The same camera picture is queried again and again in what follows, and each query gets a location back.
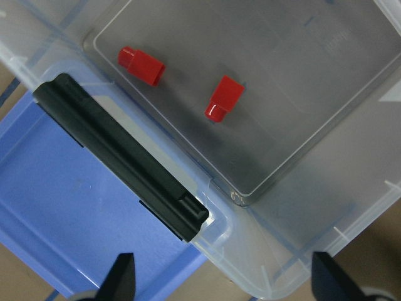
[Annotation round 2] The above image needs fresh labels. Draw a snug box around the red block grasped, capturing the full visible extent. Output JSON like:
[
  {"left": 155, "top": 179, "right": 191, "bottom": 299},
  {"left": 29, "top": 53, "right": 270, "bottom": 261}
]
[{"left": 204, "top": 75, "right": 245, "bottom": 122}]

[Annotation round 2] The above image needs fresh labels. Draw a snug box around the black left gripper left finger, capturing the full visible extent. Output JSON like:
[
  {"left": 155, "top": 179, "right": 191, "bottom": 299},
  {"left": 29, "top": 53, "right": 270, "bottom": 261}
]
[{"left": 94, "top": 253, "right": 136, "bottom": 301}]

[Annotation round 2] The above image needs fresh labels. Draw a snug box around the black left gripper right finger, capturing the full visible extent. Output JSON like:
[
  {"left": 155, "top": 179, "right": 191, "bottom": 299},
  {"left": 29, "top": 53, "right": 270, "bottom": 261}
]
[{"left": 311, "top": 251, "right": 370, "bottom": 301}]

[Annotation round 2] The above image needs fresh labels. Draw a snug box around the blue plastic tray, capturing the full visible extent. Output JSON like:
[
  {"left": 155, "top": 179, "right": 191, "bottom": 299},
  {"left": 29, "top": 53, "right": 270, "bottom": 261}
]
[{"left": 1, "top": 93, "right": 206, "bottom": 300}]

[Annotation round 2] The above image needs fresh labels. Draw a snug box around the clear plastic storage box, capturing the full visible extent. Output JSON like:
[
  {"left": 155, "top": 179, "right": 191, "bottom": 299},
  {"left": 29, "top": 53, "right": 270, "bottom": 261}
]
[{"left": 1, "top": 1, "right": 400, "bottom": 300}]

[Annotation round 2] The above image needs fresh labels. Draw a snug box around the red block middle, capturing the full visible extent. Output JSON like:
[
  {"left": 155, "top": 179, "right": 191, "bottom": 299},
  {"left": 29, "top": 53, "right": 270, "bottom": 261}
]
[{"left": 117, "top": 46, "right": 165, "bottom": 87}]

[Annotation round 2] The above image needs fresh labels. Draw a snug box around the black box latch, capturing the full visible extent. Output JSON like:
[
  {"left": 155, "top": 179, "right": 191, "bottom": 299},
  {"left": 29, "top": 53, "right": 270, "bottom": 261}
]
[{"left": 33, "top": 73, "right": 209, "bottom": 242}]

